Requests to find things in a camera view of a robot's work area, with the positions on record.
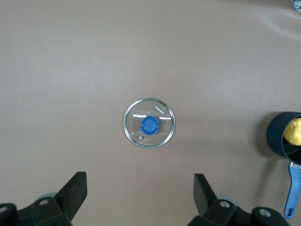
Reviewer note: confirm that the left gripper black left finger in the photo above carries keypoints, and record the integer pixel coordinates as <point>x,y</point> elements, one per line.
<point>70,200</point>

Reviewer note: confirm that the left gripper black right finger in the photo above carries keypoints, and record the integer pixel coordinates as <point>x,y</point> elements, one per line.
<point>204,202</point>

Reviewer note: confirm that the glass lid with blue knob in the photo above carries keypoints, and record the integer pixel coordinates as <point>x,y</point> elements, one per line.
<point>162,131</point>

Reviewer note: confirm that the yellow potato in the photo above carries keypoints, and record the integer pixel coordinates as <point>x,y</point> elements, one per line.
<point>294,131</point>

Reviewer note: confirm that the brown table mat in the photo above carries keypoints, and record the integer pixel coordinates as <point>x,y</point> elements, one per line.
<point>94,70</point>

